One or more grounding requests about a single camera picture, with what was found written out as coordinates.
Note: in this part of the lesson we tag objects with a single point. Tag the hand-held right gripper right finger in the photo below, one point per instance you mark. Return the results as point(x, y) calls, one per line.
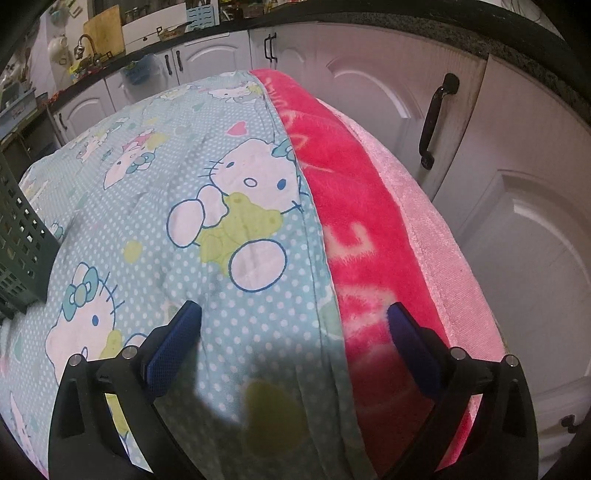
point(413, 350)

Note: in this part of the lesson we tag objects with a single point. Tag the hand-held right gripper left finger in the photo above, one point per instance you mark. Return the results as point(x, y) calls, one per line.
point(178, 341)

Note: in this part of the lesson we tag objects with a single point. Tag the dark green utensil holder basket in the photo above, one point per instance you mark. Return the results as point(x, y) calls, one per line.
point(23, 240)

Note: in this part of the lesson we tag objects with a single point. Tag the pale pink blanket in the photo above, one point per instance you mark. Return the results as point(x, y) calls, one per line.
point(425, 221)

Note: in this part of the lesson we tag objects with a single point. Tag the white base kitchen cabinets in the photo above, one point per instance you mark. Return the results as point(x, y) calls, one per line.
point(531, 230)

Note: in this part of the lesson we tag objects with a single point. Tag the hot pink fleece blanket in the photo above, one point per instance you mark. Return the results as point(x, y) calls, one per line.
point(351, 194)

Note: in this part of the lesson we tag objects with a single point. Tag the blue cartoon cat blanket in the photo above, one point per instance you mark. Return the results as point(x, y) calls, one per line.
point(184, 161)

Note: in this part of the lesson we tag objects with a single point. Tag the blue plastic hanging basket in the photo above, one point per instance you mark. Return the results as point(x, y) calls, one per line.
point(138, 70)

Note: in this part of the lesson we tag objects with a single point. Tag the blue dish rack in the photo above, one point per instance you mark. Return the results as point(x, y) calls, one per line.
point(18, 105)

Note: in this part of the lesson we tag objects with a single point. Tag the steel faucet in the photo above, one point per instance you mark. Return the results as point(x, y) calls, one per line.
point(83, 42)

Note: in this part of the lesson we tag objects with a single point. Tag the white teapot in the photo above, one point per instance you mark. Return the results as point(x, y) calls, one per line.
point(58, 50)

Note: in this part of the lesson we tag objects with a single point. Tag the wooden cutting board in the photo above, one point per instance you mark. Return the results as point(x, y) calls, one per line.
point(111, 32)

